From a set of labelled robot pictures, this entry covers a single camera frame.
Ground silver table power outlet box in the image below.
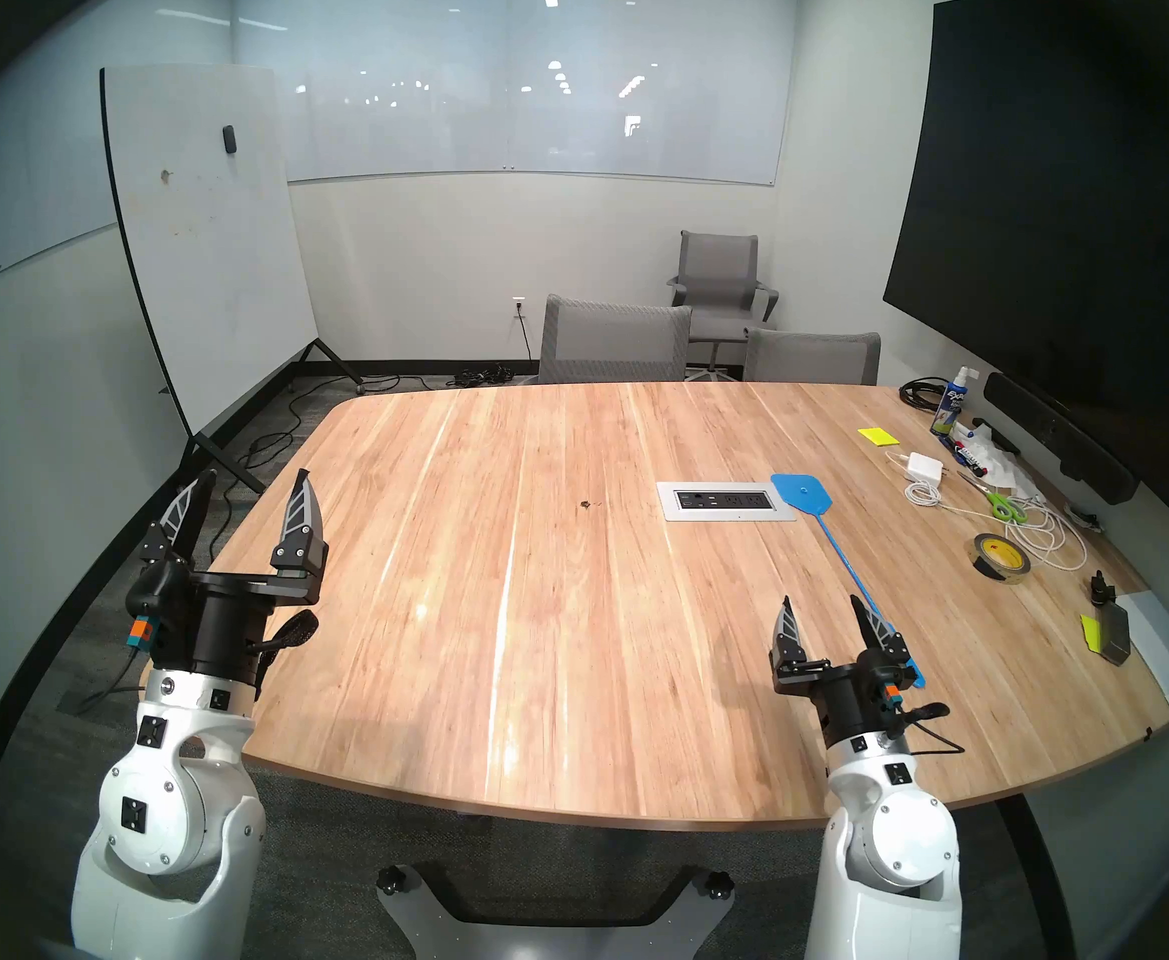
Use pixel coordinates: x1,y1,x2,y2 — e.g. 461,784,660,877
656,481,798,523

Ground black video sound bar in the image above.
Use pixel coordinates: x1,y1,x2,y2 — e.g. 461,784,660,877
982,371,1141,506

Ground rolling white whiteboard black stand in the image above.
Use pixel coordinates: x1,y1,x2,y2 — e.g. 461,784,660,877
99,65,366,494

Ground wall whiteboard with blue writing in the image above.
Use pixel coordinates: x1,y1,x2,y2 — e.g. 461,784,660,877
0,0,236,309

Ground green handled scissors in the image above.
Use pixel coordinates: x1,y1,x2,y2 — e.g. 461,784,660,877
956,471,1030,525

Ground crumpled white tissue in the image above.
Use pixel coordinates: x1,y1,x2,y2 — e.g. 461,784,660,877
954,418,1046,499

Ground grey mesh office chair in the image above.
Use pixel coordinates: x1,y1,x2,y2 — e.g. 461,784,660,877
742,328,883,386
538,294,694,385

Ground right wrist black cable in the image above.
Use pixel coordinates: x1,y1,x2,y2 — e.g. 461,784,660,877
902,701,968,756

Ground left wrist black sleeved cable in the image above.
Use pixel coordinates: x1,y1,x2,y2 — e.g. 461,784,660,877
244,608,322,701

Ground black and yellow tape roll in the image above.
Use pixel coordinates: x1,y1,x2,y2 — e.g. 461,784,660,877
972,532,1032,584

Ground thin black floor cable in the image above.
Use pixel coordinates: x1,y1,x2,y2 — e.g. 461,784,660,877
214,373,446,489

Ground large black TV screen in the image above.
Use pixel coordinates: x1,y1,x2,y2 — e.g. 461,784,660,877
882,0,1169,489

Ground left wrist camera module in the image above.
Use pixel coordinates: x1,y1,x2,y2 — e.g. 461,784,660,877
124,558,194,659

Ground white charging cable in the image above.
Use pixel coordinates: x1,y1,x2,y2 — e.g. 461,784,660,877
884,452,1091,572

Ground wide glass wall whiteboard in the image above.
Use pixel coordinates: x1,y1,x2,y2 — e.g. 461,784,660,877
232,0,802,187

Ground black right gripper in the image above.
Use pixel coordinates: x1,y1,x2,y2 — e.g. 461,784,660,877
769,596,916,756

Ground whiteboard cleaner spray bottle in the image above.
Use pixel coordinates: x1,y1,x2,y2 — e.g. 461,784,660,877
930,366,981,437

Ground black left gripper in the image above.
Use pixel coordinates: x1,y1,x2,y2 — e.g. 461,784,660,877
138,467,330,687

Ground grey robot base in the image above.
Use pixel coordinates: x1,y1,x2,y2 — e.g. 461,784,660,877
376,863,736,960

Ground grey office chair with armrests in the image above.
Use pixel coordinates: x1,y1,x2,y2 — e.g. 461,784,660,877
666,230,781,374

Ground blue plastic fly swatter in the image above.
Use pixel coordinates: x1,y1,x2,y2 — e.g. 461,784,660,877
770,473,928,690

